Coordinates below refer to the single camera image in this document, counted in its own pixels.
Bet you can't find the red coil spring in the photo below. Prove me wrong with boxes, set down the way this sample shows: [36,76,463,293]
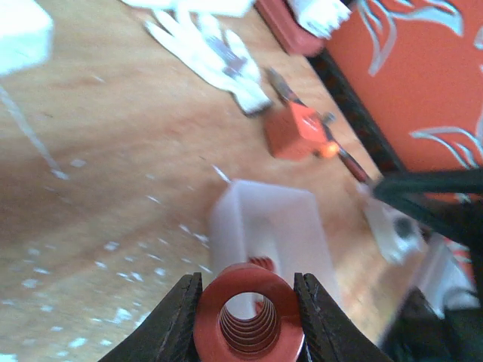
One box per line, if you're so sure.
[193,263,304,361]

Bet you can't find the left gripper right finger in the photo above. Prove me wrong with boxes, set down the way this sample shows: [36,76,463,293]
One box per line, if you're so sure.
[294,273,390,362]

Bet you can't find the metal bracket on glove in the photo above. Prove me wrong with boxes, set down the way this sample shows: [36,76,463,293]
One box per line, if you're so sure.
[206,37,248,78]

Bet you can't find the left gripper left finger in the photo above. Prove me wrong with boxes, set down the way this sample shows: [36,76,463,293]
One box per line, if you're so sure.
[100,272,202,362]

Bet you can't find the red mat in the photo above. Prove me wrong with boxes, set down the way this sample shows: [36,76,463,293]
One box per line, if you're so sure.
[255,0,325,57]

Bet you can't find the orange cube block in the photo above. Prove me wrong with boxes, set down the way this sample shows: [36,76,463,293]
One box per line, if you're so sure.
[263,102,328,161]

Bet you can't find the orange handled pliers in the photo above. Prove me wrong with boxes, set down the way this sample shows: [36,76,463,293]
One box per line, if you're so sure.
[263,68,340,161]

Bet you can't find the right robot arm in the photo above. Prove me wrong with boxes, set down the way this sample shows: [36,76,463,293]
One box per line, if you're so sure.
[357,168,482,361]

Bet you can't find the white cube power socket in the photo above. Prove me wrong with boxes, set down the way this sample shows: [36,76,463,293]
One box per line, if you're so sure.
[1,1,54,77]

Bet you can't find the white work glove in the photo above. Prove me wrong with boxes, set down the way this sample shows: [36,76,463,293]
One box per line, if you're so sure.
[143,4,272,116]

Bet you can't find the translucent plastic parts bin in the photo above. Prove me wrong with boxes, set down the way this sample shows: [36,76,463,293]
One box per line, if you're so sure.
[208,179,343,305]

